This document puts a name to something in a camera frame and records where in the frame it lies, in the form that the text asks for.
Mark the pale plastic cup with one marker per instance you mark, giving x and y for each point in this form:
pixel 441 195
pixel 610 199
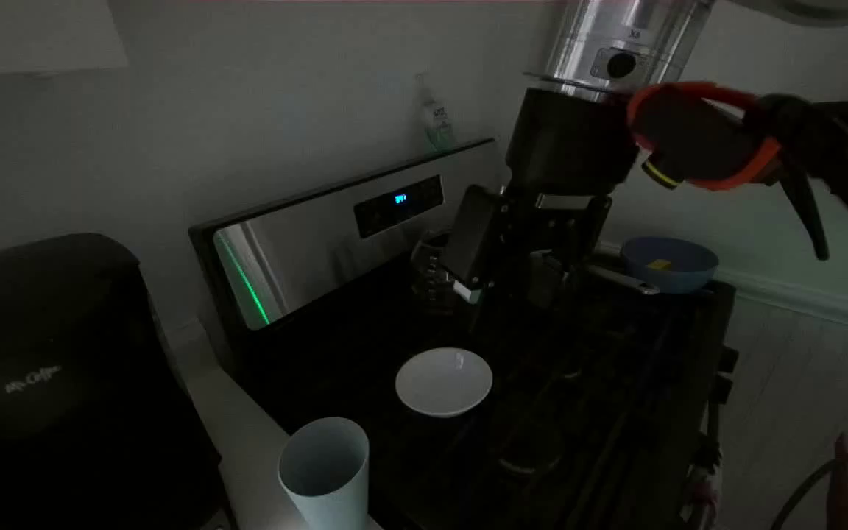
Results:
pixel 325 482

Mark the black coffee maker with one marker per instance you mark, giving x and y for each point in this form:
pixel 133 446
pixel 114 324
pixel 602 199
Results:
pixel 61 392

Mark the blue bowl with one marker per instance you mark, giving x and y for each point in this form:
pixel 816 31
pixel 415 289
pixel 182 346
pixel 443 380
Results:
pixel 677 262

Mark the black clamp with orange band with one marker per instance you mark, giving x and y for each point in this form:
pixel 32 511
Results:
pixel 700 136

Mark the black gas stove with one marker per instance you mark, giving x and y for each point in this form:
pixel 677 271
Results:
pixel 345 324

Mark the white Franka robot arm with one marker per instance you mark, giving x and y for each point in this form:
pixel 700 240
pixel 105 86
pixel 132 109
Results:
pixel 619 40

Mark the yellow flat piece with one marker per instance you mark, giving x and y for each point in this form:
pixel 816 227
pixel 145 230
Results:
pixel 657 262

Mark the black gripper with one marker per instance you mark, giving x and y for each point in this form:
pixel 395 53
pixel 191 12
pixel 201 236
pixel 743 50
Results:
pixel 568 136

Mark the clear soap bottle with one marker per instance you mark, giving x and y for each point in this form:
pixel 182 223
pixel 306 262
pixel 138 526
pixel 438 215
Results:
pixel 435 120

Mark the white bowl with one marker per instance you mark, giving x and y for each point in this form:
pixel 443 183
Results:
pixel 443 380

